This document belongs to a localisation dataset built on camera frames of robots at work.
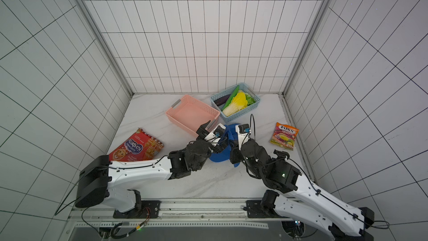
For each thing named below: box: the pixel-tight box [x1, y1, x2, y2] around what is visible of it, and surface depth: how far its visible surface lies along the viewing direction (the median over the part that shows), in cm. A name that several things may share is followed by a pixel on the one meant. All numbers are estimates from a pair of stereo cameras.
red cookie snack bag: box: [108, 127, 165, 162], surface depth 91 cm
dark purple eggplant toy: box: [213, 94, 231, 107], surface depth 113 cm
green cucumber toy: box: [221, 84, 240, 112], surface depth 116 cm
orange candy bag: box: [269, 121, 300, 151], surface depth 97 cm
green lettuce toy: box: [245, 92, 257, 107], surface depth 108 cm
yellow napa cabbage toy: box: [222, 89, 248, 118], surface depth 105 cm
